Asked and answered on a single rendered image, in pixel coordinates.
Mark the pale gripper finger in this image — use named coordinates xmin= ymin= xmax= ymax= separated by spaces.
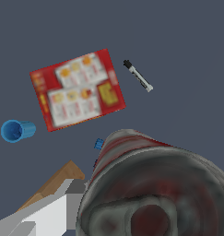
xmin=0 ymin=178 xmax=88 ymax=236

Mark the small blue object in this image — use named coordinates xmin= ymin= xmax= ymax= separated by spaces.
xmin=93 ymin=137 xmax=105 ymax=151

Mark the brown wooden block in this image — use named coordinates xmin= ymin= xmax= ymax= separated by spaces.
xmin=15 ymin=159 xmax=86 ymax=214

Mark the blue plastic cup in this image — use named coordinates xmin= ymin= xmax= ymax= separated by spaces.
xmin=0 ymin=119 xmax=37 ymax=144

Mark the grey and red can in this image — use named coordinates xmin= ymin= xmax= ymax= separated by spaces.
xmin=76 ymin=128 xmax=224 ymax=236

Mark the red printed cracker box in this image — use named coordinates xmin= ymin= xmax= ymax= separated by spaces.
xmin=29 ymin=48 xmax=127 ymax=133

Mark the black and white marker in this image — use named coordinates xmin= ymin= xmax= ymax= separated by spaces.
xmin=123 ymin=59 xmax=154 ymax=93

